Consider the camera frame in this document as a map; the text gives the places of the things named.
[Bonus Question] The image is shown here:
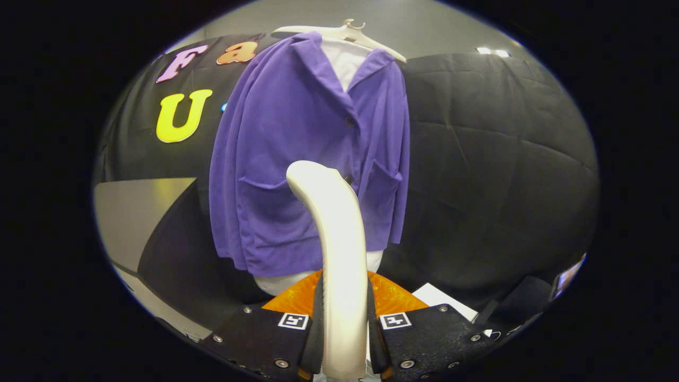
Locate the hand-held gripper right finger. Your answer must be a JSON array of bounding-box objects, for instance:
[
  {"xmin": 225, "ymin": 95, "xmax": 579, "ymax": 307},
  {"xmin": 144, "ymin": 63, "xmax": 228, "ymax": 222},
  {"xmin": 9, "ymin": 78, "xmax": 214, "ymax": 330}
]
[{"xmin": 367, "ymin": 271, "xmax": 497, "ymax": 382}]

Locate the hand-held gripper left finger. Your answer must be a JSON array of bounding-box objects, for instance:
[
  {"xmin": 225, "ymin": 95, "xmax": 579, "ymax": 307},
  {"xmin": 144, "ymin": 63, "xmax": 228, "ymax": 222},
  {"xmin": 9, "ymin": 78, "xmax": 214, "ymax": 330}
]
[{"xmin": 201, "ymin": 270, "xmax": 325, "ymax": 382}]

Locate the white garment steamer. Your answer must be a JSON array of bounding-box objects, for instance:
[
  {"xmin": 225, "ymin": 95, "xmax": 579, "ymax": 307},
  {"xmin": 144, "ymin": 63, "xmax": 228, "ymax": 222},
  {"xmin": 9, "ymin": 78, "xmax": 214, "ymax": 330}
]
[{"xmin": 286, "ymin": 160, "xmax": 369, "ymax": 381}]

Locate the purple jacket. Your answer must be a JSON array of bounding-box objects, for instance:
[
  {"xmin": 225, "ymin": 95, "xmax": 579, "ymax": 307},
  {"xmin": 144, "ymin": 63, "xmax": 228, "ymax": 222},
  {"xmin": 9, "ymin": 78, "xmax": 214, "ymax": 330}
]
[{"xmin": 208, "ymin": 31, "xmax": 412, "ymax": 278}]

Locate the white shirt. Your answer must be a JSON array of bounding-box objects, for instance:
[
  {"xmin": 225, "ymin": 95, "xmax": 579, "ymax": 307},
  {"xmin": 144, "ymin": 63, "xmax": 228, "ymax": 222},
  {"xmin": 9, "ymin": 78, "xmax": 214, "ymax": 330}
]
[{"xmin": 254, "ymin": 37, "xmax": 385, "ymax": 297}]

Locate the white clothes hanger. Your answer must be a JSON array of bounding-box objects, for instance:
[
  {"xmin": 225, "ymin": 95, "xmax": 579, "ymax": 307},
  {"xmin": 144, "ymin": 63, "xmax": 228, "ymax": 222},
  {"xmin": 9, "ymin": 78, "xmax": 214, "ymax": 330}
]
[{"xmin": 271, "ymin": 19, "xmax": 408, "ymax": 63}]

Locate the white flat panel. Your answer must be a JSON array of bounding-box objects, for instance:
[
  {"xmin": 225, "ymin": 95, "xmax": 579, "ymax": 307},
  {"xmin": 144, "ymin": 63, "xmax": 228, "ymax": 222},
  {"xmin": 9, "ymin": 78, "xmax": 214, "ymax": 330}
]
[{"xmin": 412, "ymin": 283, "xmax": 479, "ymax": 323}]

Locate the grey drawer cabinet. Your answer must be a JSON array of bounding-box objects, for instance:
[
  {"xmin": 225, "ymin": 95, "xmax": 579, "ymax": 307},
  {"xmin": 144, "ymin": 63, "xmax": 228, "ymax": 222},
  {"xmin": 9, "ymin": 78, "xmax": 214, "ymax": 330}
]
[{"xmin": 94, "ymin": 178, "xmax": 213, "ymax": 341}]

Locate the black backdrop cloth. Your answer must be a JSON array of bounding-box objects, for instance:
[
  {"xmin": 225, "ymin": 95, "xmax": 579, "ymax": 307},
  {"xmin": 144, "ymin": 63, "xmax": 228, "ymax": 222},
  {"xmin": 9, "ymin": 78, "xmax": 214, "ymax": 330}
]
[{"xmin": 94, "ymin": 33, "xmax": 600, "ymax": 332}]

